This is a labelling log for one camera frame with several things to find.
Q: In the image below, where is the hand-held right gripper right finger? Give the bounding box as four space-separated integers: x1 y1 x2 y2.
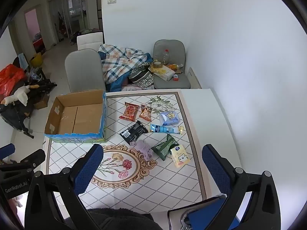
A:
202 144 281 230

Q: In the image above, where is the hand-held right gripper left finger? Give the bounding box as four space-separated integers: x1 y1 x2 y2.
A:
25 144 106 230

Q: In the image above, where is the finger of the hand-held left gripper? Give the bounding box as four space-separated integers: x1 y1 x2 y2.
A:
14 149 46 172
0 143 15 160

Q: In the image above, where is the blue tube with gold end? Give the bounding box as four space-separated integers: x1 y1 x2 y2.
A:
147 123 184 135

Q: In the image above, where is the blue cartoon tissue pack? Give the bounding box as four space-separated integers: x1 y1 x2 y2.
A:
159 111 180 127

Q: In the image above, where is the black stroller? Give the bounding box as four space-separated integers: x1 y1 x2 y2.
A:
0 78 57 139

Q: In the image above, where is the yellow cartoon tissue pack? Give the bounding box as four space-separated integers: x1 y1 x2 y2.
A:
170 144 191 168

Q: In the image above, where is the blue cloth with metal clasp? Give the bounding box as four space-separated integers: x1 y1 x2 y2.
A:
167 195 240 230

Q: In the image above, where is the green snack packet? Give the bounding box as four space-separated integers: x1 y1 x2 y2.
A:
151 134 180 161

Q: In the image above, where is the small brown cardboard box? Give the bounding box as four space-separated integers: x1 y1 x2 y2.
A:
34 93 50 110

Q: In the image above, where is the black snack packet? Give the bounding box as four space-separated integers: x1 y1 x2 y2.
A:
119 120 149 145

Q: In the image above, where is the black fleece garment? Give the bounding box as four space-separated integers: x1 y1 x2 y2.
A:
65 208 163 230

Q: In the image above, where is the purple bath pouf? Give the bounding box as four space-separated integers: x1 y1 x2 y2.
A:
130 140 156 160

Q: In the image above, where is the white plush goose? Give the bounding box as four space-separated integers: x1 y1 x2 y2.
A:
0 85 40 106

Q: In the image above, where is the red snack packet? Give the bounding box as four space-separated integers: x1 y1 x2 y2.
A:
119 102 141 121

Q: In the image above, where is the red plastic bag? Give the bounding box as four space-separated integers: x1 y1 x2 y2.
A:
0 64 26 96

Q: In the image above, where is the orange snack packet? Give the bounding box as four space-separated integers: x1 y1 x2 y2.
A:
139 104 153 122

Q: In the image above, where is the blue quilt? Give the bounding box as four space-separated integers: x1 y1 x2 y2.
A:
105 53 154 93

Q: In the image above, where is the light blue cloth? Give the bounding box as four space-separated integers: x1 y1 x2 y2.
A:
18 53 28 69

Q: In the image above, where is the yellow bucket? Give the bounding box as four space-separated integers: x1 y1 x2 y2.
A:
29 52 43 68

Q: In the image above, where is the grey chair back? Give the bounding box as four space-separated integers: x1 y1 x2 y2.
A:
65 48 106 93

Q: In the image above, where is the black white patterned cloth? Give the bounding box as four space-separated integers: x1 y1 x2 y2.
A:
128 67 154 88

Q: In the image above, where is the yellow tissue box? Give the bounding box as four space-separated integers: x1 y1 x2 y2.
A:
151 65 175 81

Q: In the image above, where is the plaid blanket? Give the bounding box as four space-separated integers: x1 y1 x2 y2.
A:
98 44 154 84

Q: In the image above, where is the clear plastic bottle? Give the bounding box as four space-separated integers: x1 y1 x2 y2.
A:
161 49 170 65

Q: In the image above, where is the grey cushioned chair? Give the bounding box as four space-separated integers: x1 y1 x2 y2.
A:
153 39 191 90

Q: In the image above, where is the white chair back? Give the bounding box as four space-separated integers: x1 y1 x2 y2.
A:
77 32 104 51

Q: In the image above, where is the glass sliding door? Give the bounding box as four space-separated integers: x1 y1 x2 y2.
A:
47 0 87 46

